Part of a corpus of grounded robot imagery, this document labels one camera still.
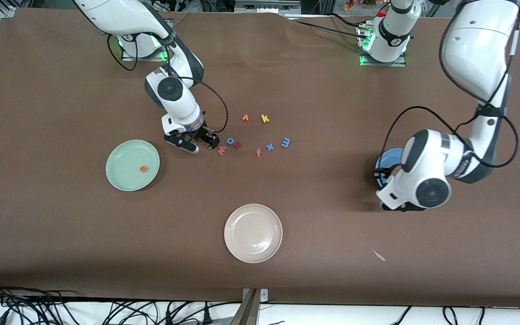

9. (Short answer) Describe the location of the blue plate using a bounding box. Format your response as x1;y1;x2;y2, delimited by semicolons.
374;149;404;188

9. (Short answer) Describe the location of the light green plate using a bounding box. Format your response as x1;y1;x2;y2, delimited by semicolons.
106;139;160;192

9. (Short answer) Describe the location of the beige plate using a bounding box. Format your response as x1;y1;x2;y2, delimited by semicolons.
224;204;283;264

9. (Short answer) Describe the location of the metal background device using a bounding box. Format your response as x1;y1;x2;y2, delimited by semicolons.
234;0;301;14

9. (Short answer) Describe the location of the brown table cover sheet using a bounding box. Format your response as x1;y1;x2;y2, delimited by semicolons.
0;7;520;307

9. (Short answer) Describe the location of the orange red background object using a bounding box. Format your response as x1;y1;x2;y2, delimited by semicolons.
344;0;389;12

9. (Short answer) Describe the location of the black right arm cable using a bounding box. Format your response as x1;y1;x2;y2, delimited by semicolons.
107;27;229;136

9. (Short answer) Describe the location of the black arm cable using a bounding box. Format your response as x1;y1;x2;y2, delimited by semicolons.
375;0;519;179
107;27;229;136

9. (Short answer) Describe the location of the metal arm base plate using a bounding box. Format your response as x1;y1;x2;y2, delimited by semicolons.
359;25;408;68
121;34;171;62

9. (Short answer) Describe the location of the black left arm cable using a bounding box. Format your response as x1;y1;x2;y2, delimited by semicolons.
375;0;519;179

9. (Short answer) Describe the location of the black cable on table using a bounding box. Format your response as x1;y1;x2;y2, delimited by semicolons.
294;20;365;40
330;13;367;28

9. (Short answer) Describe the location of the aluminium bracket at table edge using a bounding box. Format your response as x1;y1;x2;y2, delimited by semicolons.
231;288;269;325

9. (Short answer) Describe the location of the black cable tangle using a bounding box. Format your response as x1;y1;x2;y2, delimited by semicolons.
102;300;242;325
0;276;80;325

